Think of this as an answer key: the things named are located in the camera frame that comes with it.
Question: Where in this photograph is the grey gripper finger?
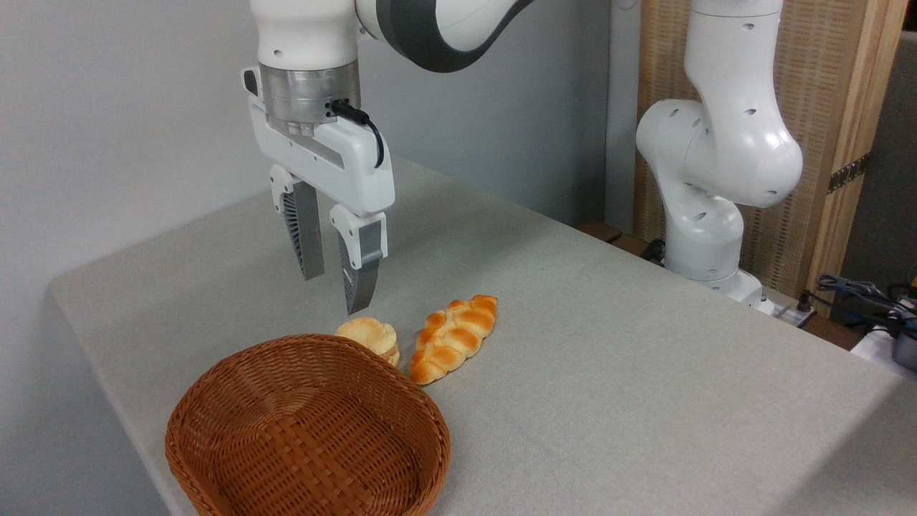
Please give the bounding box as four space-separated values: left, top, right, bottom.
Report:
269 164 325 282
329 204 389 316

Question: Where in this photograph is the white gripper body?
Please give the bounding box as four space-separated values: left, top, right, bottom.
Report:
242 67 396 218

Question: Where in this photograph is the round pale bread roll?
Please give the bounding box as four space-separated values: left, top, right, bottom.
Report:
335 317 401 368

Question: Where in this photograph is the braided golden bread loaf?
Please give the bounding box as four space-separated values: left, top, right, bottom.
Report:
409 294 499 386

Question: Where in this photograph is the brown wicker basket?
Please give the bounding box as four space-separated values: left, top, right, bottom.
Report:
164 333 453 516

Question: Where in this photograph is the grey tablecloth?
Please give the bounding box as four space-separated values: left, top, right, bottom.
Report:
49 154 917 516

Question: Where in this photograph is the metal hinge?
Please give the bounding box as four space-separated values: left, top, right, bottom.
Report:
827 152 872 195

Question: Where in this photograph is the wooden slatted screen panel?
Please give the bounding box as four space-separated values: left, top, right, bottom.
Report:
633 0 910 317

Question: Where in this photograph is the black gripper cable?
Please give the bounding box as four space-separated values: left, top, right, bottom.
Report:
329 99 386 170

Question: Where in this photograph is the blue-grey cable bundle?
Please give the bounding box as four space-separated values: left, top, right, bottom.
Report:
815 273 917 339

